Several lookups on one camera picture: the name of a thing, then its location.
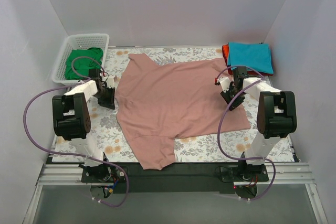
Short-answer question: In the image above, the pink t shirt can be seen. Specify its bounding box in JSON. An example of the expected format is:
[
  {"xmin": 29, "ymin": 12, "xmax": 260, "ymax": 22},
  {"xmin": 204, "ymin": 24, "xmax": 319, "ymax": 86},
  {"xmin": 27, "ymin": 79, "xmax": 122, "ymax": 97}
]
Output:
[{"xmin": 115, "ymin": 54, "xmax": 250, "ymax": 170}]

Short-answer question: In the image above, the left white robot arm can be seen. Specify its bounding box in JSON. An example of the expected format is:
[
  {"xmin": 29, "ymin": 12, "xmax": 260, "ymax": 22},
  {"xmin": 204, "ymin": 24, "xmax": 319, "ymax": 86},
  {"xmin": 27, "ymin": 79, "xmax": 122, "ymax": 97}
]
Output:
[{"xmin": 52, "ymin": 69, "xmax": 116, "ymax": 182}]

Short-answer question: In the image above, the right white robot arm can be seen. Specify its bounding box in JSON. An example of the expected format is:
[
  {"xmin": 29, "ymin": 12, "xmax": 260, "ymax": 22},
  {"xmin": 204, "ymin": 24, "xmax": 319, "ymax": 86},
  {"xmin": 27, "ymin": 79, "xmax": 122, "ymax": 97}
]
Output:
[{"xmin": 214, "ymin": 65, "xmax": 297, "ymax": 181}]

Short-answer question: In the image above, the green t shirt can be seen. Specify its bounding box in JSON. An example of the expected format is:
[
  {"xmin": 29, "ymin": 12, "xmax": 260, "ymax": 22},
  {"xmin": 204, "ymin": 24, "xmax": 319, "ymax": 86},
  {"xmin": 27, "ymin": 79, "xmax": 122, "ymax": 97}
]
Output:
[{"xmin": 65, "ymin": 47, "xmax": 103, "ymax": 80}]

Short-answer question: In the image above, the blue folded t shirt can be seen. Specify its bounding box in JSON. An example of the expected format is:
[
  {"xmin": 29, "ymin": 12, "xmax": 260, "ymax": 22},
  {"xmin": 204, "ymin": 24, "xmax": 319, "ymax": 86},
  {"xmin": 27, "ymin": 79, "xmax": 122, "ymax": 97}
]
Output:
[{"xmin": 228, "ymin": 42, "xmax": 274, "ymax": 74}]

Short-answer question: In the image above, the orange folded t shirt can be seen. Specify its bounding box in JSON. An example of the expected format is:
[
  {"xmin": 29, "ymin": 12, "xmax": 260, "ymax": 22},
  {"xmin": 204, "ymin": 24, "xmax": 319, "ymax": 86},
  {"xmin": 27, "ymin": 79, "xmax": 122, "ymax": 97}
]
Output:
[{"xmin": 222, "ymin": 44, "xmax": 229, "ymax": 64}]

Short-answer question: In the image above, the white plastic basket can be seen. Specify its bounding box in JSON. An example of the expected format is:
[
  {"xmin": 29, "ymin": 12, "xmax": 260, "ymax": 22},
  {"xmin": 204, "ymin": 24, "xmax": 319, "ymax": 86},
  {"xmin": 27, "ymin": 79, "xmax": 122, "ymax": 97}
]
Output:
[{"xmin": 51, "ymin": 33, "xmax": 110, "ymax": 86}]

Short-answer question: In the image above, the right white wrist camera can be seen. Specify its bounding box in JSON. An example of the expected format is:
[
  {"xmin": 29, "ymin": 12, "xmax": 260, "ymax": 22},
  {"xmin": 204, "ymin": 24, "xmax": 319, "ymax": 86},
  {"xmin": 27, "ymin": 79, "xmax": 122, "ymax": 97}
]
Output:
[{"xmin": 215, "ymin": 77, "xmax": 231, "ymax": 92}]

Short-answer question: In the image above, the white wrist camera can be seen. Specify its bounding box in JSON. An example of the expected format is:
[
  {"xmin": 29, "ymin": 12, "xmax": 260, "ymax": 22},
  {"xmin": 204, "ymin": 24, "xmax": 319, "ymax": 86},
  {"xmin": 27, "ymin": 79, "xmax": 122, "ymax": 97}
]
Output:
[
  {"xmin": 215, "ymin": 77, "xmax": 231, "ymax": 92},
  {"xmin": 106, "ymin": 76, "xmax": 118, "ymax": 88}
]

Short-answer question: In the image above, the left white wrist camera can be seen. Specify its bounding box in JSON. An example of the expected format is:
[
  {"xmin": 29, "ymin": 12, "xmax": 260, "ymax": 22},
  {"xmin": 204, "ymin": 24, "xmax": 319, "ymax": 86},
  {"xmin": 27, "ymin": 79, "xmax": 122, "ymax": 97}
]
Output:
[{"xmin": 106, "ymin": 76, "xmax": 118, "ymax": 88}]

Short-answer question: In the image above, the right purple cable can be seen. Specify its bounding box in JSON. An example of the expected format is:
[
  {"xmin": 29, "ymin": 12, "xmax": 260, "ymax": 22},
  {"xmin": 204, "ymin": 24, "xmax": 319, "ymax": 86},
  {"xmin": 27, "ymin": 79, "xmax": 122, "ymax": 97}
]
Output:
[{"xmin": 214, "ymin": 66, "xmax": 277, "ymax": 201}]

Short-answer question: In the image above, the aluminium rail frame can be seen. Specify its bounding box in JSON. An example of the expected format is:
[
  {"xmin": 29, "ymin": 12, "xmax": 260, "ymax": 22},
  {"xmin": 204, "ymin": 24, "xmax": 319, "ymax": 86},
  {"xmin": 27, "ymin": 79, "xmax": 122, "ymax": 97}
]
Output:
[{"xmin": 24, "ymin": 162, "xmax": 327, "ymax": 223}]

